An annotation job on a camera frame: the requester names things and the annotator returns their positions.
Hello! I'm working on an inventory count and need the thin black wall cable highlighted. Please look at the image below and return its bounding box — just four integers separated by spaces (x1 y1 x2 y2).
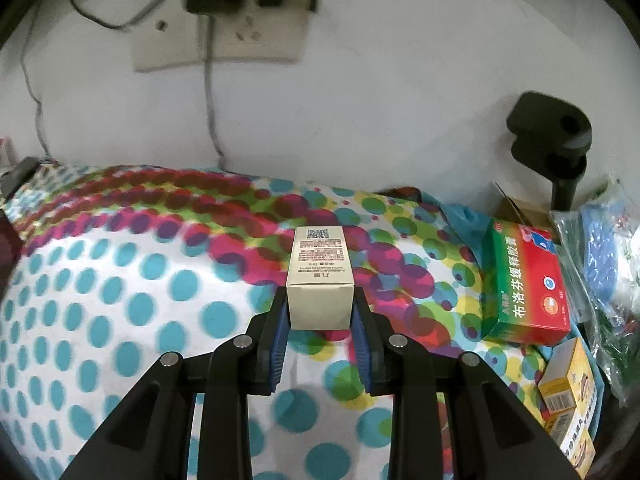
19 4 54 158

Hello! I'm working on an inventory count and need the black power cable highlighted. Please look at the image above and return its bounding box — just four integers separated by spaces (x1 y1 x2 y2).
199 12 227 172

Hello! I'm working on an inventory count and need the beige medicine box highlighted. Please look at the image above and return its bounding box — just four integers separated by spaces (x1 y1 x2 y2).
286 226 355 332

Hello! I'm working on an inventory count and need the red green medicine box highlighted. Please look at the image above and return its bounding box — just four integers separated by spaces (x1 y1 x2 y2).
483 219 570 347

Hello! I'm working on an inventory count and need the yellow medicine box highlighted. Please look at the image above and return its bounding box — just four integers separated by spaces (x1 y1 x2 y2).
538 337 596 416

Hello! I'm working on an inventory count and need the black phone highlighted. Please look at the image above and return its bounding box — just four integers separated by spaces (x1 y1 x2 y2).
1 156 41 200

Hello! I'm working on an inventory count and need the polka dot cloth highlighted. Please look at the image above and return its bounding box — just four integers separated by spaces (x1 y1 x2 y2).
1 165 550 479

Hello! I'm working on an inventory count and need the clear plastic bag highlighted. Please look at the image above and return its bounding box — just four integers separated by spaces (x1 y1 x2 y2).
550 178 639 404

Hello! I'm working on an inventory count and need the white wall socket plate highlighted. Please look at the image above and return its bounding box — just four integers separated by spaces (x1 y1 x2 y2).
128 0 311 73

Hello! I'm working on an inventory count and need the dark metal tin box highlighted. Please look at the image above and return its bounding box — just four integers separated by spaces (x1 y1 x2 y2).
0 210 24 298

